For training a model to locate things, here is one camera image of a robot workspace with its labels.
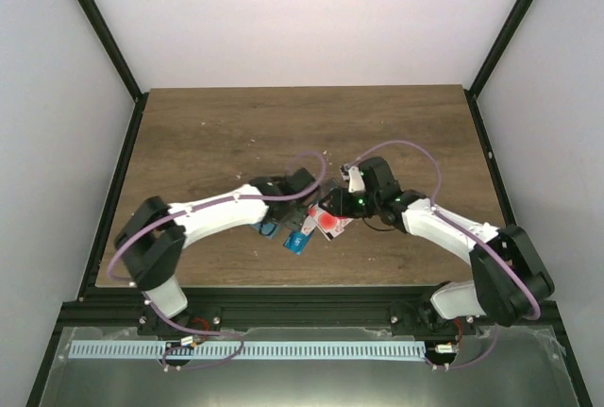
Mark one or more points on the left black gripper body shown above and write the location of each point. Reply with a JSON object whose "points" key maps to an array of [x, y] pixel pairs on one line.
{"points": [[293, 222]]}

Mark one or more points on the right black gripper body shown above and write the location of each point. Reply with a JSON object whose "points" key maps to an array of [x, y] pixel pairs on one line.
{"points": [[358, 209]]}

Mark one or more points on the dark grey credit card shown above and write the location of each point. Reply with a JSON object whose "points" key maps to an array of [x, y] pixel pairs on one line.
{"points": [[327, 186]]}

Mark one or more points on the teal leather card holder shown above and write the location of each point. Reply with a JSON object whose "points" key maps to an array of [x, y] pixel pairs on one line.
{"points": [[266, 229]]}

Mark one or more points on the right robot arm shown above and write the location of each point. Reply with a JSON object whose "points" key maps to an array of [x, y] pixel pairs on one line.
{"points": [[509, 279]]}

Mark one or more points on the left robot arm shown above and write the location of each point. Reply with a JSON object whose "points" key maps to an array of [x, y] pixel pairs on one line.
{"points": [[151, 242]]}

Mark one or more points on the white card with black stripe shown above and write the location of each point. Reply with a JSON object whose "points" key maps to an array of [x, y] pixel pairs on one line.
{"points": [[308, 225]]}

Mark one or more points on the white card with red circle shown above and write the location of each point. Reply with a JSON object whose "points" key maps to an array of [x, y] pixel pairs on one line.
{"points": [[325, 220]]}

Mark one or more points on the blue credit card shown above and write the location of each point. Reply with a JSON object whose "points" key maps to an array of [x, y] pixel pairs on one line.
{"points": [[297, 241]]}

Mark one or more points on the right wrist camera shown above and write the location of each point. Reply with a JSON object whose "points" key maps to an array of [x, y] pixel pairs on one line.
{"points": [[353, 176]]}

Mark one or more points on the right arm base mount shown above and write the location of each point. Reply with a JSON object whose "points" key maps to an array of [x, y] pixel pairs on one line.
{"points": [[422, 321]]}

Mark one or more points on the light blue slotted cable duct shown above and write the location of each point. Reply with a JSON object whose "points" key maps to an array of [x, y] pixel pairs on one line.
{"points": [[254, 350]]}

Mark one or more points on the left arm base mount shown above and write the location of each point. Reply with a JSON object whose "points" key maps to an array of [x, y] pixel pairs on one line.
{"points": [[153, 325]]}

